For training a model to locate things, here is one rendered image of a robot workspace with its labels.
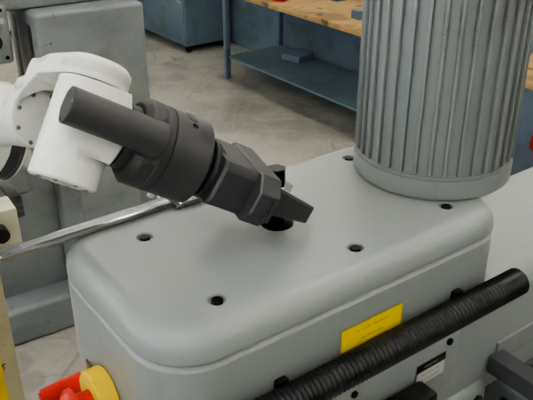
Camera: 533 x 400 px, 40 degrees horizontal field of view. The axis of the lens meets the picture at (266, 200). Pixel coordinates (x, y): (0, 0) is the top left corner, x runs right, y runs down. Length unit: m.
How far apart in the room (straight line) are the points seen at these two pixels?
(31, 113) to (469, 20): 0.46
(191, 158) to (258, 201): 0.08
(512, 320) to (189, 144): 0.57
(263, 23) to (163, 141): 7.44
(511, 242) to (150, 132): 0.61
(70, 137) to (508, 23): 0.47
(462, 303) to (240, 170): 0.30
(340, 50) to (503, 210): 6.04
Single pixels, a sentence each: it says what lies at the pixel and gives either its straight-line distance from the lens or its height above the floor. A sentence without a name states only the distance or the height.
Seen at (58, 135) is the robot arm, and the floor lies 2.04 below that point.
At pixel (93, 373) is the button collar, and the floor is 1.79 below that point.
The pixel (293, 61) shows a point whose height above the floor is 0.24.
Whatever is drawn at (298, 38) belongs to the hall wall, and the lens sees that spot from 7.64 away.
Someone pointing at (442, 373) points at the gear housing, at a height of 1.66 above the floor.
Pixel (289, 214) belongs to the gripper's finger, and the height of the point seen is 1.92.
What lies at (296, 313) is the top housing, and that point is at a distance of 0.71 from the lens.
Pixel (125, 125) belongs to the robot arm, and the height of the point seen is 2.06.
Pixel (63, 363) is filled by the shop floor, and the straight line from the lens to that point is 3.69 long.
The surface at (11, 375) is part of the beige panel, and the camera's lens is 2.99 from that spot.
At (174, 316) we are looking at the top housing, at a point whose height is 1.89.
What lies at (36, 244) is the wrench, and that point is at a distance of 0.81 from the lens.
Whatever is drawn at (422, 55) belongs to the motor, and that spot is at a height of 2.06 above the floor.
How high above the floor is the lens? 2.29
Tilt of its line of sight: 27 degrees down
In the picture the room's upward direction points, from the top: straight up
